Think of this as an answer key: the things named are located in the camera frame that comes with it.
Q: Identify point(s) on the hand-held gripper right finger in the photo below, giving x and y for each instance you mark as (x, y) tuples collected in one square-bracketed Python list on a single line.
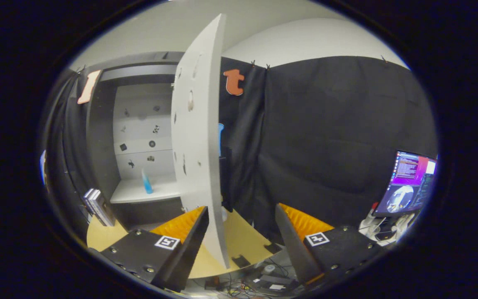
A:
[(293, 249)]

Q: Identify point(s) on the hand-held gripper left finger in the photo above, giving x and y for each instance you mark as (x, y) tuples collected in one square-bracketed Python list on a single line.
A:
[(189, 249)]

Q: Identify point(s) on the white cabinet door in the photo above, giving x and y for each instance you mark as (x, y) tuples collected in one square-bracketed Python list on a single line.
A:
[(199, 124)]

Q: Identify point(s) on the black tape patch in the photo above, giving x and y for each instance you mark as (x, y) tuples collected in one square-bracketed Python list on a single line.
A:
[(241, 261), (272, 248)]

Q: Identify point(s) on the black floor device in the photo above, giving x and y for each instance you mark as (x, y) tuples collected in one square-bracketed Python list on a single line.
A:
[(272, 282)]

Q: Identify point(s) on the white desk clutter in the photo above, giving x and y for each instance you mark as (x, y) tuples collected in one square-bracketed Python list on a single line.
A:
[(371, 228)]

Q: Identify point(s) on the black backdrop cloth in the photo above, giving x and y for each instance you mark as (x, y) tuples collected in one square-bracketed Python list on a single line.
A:
[(326, 145)]

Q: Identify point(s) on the grey cabinet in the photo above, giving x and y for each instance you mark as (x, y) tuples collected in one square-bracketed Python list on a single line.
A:
[(139, 141)]

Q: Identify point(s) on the computer monitor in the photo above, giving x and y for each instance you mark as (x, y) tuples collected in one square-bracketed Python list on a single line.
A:
[(409, 182)]

